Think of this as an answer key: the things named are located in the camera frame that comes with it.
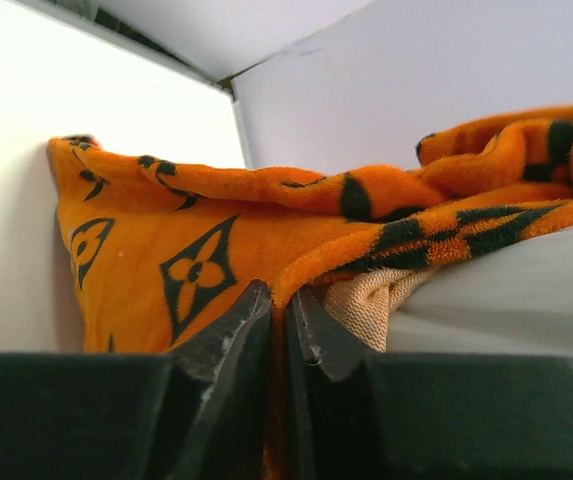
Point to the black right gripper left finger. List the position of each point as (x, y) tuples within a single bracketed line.
[(195, 413)]

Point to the orange patterned pillowcase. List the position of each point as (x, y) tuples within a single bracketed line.
[(160, 250)]

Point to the white pillow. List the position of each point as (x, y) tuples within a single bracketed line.
[(518, 299)]

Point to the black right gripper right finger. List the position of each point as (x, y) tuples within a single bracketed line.
[(360, 414)]

